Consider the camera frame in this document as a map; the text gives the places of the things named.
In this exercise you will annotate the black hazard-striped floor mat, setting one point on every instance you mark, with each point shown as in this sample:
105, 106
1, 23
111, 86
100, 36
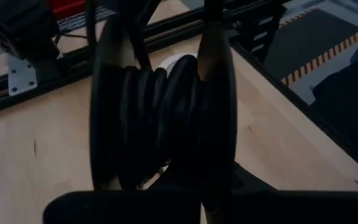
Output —
315, 37

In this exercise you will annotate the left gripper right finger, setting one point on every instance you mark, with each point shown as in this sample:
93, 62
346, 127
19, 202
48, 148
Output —
291, 208

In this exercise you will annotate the silver mounting bracket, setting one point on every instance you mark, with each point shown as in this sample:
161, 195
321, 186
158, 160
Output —
20, 77

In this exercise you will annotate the red storage bin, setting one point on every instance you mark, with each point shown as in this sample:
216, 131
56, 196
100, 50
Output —
67, 7

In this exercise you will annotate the black chair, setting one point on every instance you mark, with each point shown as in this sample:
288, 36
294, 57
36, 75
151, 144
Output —
353, 109

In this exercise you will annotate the masking tape roll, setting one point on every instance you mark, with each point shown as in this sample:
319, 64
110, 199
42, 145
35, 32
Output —
168, 62

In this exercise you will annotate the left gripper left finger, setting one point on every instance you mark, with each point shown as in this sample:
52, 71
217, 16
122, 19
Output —
120, 208

